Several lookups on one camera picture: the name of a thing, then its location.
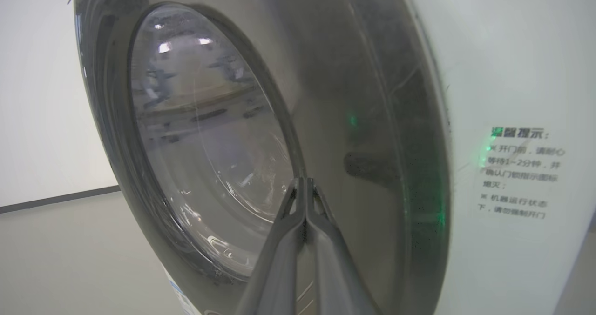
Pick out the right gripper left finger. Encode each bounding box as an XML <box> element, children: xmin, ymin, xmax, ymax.
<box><xmin>235</xmin><ymin>177</ymin><xmax>306</xmax><ymax>315</ymax></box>

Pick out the round black glass washer door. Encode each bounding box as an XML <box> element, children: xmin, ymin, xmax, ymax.
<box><xmin>74</xmin><ymin>0</ymin><xmax>452</xmax><ymax>315</ymax></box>

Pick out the blue energy label sticker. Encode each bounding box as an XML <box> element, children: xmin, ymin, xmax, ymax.
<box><xmin>163</xmin><ymin>268</ymin><xmax>202</xmax><ymax>315</ymax></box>

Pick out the white front-load washing machine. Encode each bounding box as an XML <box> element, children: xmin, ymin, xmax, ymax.
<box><xmin>396</xmin><ymin>0</ymin><xmax>596</xmax><ymax>315</ymax></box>

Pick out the clear text notice sticker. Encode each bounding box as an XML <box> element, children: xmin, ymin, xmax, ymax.
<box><xmin>475</xmin><ymin>124</ymin><xmax>569</xmax><ymax>222</ymax></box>

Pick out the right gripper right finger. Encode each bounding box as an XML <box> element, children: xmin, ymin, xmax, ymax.
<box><xmin>305</xmin><ymin>178</ymin><xmax>378</xmax><ymax>315</ymax></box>

